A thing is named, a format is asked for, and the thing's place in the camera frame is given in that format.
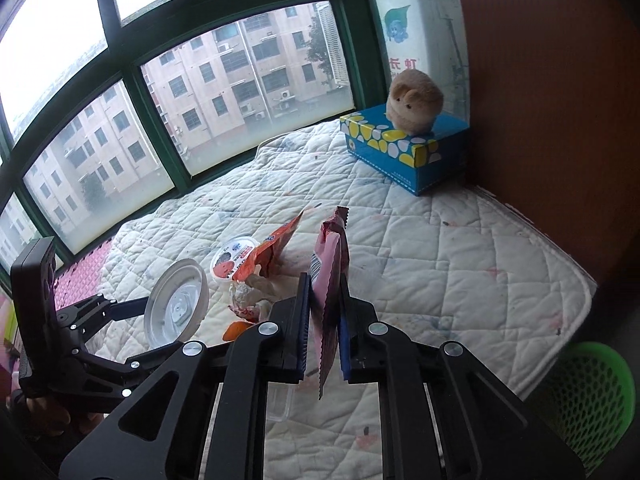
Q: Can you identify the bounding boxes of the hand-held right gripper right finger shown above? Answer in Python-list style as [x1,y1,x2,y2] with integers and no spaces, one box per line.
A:
[338,276,586,480]

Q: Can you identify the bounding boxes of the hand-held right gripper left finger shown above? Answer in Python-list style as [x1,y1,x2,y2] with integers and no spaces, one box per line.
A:
[59,272,312,480]

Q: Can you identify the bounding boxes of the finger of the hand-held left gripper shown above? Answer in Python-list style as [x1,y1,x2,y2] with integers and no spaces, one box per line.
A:
[80,341,187,391]
[56,296,149,343]

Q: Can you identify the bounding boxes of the clear round plastic lid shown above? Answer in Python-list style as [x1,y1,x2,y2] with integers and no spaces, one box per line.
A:
[144,258,210,350]

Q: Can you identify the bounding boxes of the snack wrappers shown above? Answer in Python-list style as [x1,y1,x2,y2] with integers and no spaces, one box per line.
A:
[310,206,351,401]

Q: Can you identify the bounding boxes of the red chocolate pie wrapper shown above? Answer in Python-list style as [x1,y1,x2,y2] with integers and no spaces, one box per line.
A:
[233,210,306,283]

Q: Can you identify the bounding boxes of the green plastic mesh basket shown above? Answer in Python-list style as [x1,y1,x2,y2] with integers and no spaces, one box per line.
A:
[529,342,637,477]

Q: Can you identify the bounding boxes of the person's left hand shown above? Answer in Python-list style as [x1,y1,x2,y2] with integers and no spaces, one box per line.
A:
[29,396,99,441]

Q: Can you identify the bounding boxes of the pink foam mat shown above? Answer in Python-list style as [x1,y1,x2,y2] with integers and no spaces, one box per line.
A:
[54,240,117,311]

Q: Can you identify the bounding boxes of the crumpled white wrapper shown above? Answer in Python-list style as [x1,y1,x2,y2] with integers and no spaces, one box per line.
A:
[227,274,275,322]

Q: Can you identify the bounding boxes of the clear plastic container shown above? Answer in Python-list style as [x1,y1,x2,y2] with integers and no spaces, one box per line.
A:
[265,382,294,423]

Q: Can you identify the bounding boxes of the white cup with red label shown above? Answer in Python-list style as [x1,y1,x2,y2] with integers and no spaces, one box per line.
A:
[210,237,264,282]

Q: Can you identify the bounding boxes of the white quilted mattress pad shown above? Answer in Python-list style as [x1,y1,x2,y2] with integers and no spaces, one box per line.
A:
[97,119,599,480]

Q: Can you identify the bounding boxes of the blue yellow tissue box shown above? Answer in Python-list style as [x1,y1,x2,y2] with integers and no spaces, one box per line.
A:
[339,105,471,196]

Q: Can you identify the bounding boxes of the apartment building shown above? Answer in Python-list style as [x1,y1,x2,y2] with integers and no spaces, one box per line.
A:
[0,2,353,261]

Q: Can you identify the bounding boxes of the beige plush toy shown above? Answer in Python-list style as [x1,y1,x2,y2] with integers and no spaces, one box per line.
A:
[386,70,446,136]

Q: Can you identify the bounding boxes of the white appliance with leaf print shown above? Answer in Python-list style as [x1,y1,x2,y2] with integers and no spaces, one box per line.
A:
[372,0,463,117]

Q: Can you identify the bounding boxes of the brown wooden board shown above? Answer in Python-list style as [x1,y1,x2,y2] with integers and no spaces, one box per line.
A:
[452,0,640,313]

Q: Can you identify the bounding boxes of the green window frame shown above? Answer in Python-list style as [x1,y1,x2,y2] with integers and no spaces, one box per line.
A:
[0,0,471,286]

